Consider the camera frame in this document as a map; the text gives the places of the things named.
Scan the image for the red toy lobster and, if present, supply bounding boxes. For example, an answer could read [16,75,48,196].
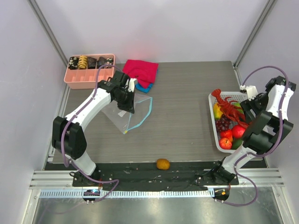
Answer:
[211,89,249,129]

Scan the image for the clear zip top bag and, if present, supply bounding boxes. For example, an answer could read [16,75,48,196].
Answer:
[101,93,153,134]

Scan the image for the brown toy potato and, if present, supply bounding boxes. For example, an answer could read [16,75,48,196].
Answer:
[156,159,171,170]

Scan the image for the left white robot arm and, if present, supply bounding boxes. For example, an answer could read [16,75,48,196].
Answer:
[52,71,137,186]

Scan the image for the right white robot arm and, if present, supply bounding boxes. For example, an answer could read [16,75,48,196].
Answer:
[209,76,296,184]

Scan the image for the blue folded cloth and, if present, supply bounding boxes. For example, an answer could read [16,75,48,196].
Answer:
[135,80,153,93]

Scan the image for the green toy lime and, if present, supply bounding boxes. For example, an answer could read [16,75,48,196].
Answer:
[233,102,244,114]

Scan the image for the black dotted sock roll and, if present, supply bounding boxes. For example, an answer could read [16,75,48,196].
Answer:
[105,57,114,69]

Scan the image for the black patterned sock roll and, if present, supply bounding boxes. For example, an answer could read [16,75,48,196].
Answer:
[96,56,106,69]

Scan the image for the red folded cloth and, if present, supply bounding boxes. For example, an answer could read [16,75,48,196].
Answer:
[123,59,159,83]

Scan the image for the white plastic basket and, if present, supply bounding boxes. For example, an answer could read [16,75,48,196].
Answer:
[208,91,248,154]

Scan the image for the green toy avocado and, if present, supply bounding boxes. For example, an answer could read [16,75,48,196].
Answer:
[231,139,243,150]

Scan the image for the pink compartment tray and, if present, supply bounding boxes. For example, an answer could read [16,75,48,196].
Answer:
[64,54,115,89]

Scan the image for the purple toy grapes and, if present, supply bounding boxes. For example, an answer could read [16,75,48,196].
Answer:
[215,117,231,133]

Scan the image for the dark brown sock roll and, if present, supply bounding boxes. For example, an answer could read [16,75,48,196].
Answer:
[87,56,97,69]

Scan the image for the yellow orange toy mango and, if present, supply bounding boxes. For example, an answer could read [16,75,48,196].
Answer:
[213,103,223,120]

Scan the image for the yellow striped sock roll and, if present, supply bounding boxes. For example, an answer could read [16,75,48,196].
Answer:
[78,55,88,70]

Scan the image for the black floral sock roll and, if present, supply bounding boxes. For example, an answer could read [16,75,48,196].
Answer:
[68,56,79,70]

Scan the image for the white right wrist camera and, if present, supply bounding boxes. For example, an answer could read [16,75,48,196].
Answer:
[240,85,258,101]

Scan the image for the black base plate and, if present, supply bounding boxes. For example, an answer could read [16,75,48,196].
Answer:
[70,161,239,192]

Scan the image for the perforated cable duct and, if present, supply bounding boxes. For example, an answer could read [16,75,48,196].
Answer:
[39,189,214,199]

